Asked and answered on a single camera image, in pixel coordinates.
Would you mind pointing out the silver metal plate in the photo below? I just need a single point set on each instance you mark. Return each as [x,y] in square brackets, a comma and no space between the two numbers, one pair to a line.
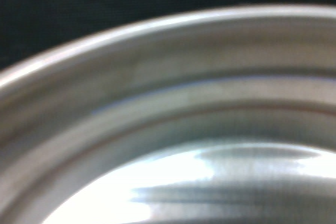
[180,121]

